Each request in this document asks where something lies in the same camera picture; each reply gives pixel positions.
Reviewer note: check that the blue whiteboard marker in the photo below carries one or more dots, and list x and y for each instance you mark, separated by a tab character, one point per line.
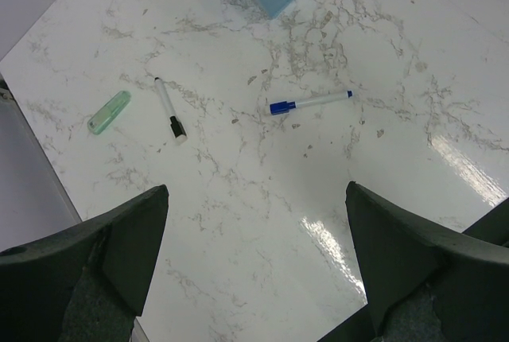
285	107

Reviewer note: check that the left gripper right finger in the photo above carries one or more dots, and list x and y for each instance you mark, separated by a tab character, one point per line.
466	272

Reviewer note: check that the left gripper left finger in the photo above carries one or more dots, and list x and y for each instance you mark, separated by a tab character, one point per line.
88	282

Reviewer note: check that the small green highlighter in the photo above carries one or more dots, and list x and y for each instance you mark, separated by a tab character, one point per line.
108	112

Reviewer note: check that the black whiteboard marker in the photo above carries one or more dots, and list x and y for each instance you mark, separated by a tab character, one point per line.
175	124

